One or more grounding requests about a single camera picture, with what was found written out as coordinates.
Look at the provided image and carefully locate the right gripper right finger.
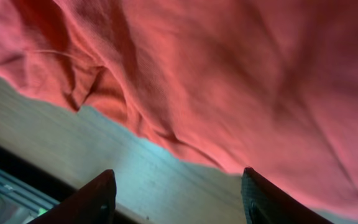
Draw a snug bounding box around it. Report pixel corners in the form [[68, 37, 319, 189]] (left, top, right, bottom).
[[241, 167, 329, 224]]

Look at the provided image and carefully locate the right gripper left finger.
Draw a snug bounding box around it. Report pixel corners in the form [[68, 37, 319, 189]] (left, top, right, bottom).
[[29, 169, 117, 224]]

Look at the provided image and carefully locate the red printed t-shirt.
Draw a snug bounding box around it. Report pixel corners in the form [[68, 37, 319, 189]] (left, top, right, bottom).
[[0, 0, 358, 220]]

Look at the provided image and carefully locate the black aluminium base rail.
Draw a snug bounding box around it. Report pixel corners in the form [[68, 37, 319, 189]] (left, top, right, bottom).
[[0, 146, 79, 223]]

